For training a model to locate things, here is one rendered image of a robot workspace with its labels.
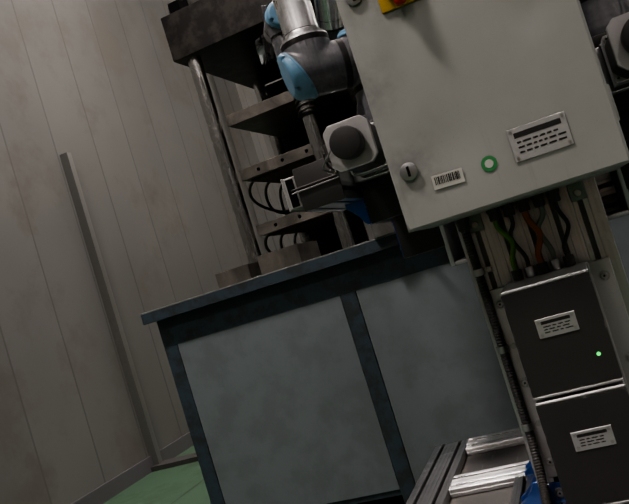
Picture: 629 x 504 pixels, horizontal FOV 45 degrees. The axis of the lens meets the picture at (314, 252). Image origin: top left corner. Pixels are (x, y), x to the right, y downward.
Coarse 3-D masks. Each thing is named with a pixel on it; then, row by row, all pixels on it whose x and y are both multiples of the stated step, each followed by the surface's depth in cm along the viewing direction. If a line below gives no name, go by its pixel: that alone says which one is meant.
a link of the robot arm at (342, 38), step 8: (344, 32) 173; (336, 40) 173; (344, 40) 172; (344, 48) 170; (344, 56) 170; (352, 56) 170; (352, 64) 170; (352, 72) 171; (352, 80) 173; (360, 80) 172
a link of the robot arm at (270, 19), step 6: (270, 6) 196; (270, 12) 196; (270, 18) 196; (276, 18) 196; (264, 24) 205; (270, 24) 198; (276, 24) 196; (270, 30) 200; (276, 30) 198; (270, 36) 201
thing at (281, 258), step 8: (288, 248) 246; (296, 248) 245; (304, 248) 250; (312, 248) 257; (264, 256) 249; (272, 256) 248; (280, 256) 247; (288, 256) 246; (296, 256) 245; (304, 256) 248; (312, 256) 255; (264, 264) 249; (272, 264) 248; (280, 264) 247; (288, 264) 246; (264, 272) 249
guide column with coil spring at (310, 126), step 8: (304, 104) 307; (304, 120) 308; (312, 120) 307; (312, 128) 307; (312, 136) 307; (320, 136) 308; (312, 144) 307; (320, 144) 307; (320, 152) 306; (336, 216) 306; (344, 216) 306; (336, 224) 306; (344, 224) 305; (344, 232) 305; (344, 240) 305; (352, 240) 306; (344, 248) 306
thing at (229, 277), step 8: (248, 264) 256; (256, 264) 262; (224, 272) 259; (232, 272) 258; (240, 272) 257; (248, 272) 256; (256, 272) 260; (224, 280) 259; (232, 280) 258; (240, 280) 257
